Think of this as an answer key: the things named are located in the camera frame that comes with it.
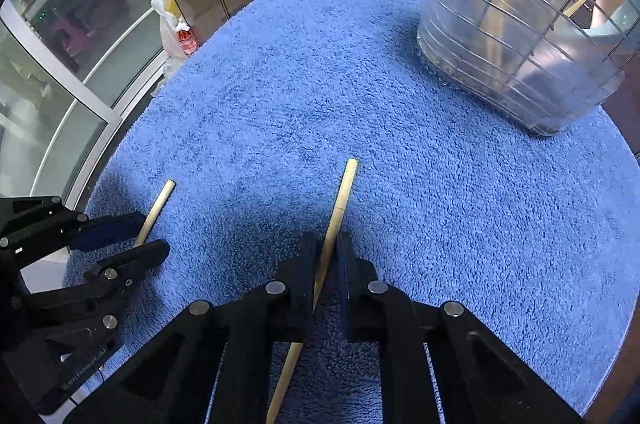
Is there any red label bottle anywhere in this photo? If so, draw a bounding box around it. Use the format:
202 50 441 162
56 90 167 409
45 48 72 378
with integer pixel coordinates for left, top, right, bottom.
175 24 201 57

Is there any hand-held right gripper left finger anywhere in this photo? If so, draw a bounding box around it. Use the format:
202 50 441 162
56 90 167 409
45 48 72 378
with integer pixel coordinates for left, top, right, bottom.
62 231 321 424

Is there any white plastic bag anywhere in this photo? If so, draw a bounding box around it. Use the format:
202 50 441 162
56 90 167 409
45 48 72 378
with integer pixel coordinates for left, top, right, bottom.
149 0 201 95

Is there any glass window with metal frame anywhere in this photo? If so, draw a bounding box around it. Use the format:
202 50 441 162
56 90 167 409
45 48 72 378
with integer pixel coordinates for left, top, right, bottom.
0 0 166 200

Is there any blue towel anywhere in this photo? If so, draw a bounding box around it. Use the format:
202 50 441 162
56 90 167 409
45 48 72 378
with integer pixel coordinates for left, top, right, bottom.
62 0 636 424

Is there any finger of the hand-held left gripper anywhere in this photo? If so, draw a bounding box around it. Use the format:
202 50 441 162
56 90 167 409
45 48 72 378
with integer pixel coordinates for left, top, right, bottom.
12 239 171 320
0 195 144 255

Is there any wire utensil holder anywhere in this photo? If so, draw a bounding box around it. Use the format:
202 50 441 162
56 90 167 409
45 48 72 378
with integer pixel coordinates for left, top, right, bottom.
416 0 640 137

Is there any light blue ceramic spoon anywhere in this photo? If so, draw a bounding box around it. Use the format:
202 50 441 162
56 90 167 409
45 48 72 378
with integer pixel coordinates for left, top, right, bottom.
582 0 640 40

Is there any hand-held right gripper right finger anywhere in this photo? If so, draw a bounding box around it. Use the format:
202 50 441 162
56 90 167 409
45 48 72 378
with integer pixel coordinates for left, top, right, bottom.
336 231 586 424

